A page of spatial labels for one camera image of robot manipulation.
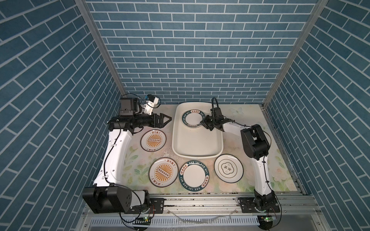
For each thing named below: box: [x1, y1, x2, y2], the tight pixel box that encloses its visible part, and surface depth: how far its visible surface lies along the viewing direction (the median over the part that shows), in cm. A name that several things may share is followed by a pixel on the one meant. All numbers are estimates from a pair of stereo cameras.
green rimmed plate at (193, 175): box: [178, 160, 210, 192], surface depth 86 cm
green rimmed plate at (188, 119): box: [181, 109, 195, 129], surface depth 110 cm
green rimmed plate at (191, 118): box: [181, 109, 206, 129], surface depth 110 cm
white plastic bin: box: [171, 101, 224, 159], surface depth 101 cm
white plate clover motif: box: [214, 154, 244, 184], surface depth 88 cm
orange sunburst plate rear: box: [139, 129, 167, 153], surface depth 101 cm
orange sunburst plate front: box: [148, 156, 179, 188], surface depth 86 cm
